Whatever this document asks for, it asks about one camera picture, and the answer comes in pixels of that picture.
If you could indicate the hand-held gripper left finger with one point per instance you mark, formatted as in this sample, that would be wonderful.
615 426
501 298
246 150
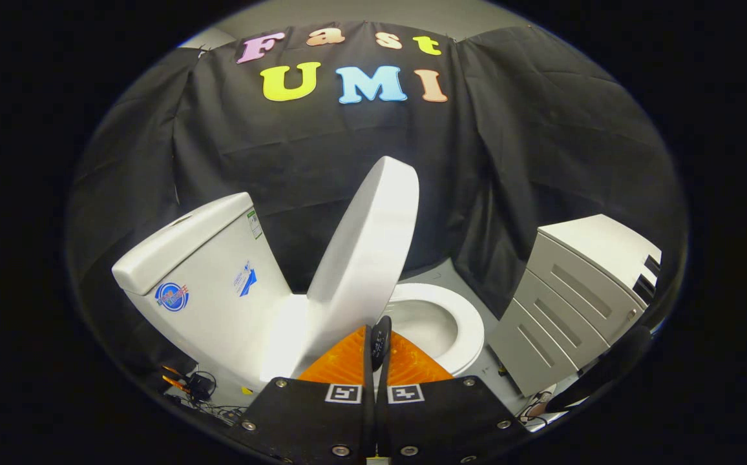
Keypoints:
322 420

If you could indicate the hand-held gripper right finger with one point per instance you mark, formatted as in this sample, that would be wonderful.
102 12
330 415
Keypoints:
438 420

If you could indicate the black backdrop cloth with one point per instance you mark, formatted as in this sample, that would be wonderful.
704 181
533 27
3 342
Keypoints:
322 148

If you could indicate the white toilet with tank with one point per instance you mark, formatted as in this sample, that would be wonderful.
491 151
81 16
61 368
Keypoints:
205 284

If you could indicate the grey drawer cabinet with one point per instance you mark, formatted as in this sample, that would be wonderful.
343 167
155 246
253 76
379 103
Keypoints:
574 290

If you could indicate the black power adapter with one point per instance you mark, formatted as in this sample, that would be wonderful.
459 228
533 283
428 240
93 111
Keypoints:
200 386

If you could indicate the white toilet lid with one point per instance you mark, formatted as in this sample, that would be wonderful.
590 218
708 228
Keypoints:
367 258

